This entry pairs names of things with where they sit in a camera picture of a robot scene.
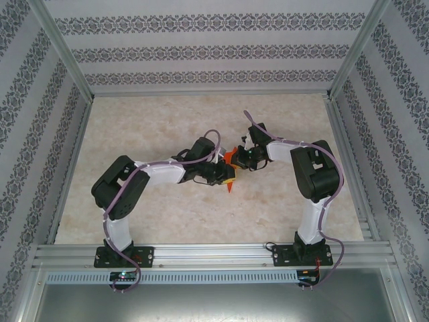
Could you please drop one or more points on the orange paper sheet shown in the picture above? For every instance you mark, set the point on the orange paper sheet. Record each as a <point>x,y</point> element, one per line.
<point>230,157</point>

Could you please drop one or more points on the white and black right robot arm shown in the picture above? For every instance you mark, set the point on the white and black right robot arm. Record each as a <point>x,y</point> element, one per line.
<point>313,221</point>

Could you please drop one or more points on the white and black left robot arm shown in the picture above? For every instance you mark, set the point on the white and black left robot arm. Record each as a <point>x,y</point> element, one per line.
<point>119,231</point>

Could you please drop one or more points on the small circuit board orange light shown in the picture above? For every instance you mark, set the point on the small circuit board orange light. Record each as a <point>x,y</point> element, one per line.
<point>306,273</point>

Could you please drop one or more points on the grey metal panel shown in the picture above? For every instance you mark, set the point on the grey metal panel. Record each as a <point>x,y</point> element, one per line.
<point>214,305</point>

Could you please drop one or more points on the small circuit board green light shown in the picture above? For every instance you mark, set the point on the small circuit board green light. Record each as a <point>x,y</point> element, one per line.
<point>124,275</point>

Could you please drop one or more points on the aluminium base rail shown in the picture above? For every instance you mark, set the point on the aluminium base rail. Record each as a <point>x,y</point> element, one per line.
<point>214,255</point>

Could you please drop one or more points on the aluminium table side rail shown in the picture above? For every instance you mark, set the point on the aluminium table side rail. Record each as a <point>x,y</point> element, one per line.
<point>82,127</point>
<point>340,134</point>

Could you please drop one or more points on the aluminium frame post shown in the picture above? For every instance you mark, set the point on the aluminium frame post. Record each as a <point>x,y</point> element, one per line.
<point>359,50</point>
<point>63,50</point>

